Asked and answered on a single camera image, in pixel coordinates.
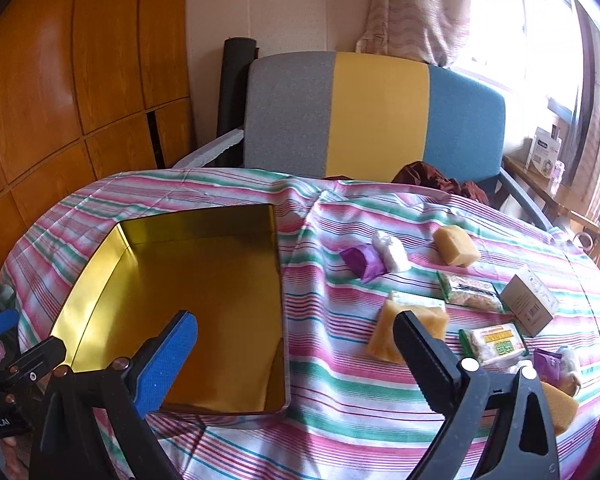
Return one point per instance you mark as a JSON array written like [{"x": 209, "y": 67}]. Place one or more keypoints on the purple snack packet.
[
  {"x": 547, "y": 362},
  {"x": 360, "y": 260}
]

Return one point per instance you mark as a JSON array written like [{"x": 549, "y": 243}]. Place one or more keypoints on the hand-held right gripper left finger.
[{"x": 175, "y": 360}]

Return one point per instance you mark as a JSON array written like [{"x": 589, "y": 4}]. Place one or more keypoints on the small grey cardboard box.
[{"x": 527, "y": 305}]

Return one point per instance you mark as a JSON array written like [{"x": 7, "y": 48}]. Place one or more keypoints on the window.
[{"x": 504, "y": 20}]

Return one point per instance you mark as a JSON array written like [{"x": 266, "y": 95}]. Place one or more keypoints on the grey yellow blue armchair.
[{"x": 290, "y": 110}]

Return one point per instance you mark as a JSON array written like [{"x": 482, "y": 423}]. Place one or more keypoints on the white printed carton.
[{"x": 542, "y": 152}]

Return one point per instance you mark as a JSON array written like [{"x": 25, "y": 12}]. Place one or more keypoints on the small yellow cake packet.
[{"x": 454, "y": 246}]

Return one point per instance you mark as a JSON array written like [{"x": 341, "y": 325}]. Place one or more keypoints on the bundled beige patterned curtain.
[{"x": 414, "y": 10}]

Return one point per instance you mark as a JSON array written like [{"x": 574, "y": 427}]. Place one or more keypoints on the pink green striped tablecloth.
[{"x": 355, "y": 410}]

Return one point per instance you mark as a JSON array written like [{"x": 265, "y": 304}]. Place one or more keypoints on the dark red cloth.
[{"x": 424, "y": 175}]

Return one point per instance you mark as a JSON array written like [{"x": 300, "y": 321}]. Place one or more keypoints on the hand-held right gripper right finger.
[{"x": 419, "y": 355}]

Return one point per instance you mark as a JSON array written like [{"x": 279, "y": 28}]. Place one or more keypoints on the wooden wardrobe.
[{"x": 40, "y": 85}]

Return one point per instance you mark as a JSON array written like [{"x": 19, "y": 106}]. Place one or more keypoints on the large yellow cake packet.
[{"x": 387, "y": 330}]

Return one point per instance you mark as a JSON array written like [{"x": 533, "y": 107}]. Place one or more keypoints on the gold metal tin box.
[{"x": 205, "y": 280}]

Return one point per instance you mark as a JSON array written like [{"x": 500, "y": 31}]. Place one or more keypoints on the green rice cracker packet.
[{"x": 469, "y": 290}]

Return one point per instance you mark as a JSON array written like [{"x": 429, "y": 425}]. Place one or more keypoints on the tan sponge block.
[{"x": 559, "y": 407}]

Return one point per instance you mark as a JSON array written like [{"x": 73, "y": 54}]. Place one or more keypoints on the green yellow snack packet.
[{"x": 494, "y": 342}]

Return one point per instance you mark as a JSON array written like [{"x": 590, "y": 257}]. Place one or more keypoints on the hanging striped curtain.
[{"x": 599, "y": 135}]

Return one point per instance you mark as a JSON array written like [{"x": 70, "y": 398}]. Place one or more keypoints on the small purple box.
[{"x": 557, "y": 175}]

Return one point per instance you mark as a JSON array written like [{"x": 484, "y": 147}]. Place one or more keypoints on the wooden side table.
[{"x": 522, "y": 170}]

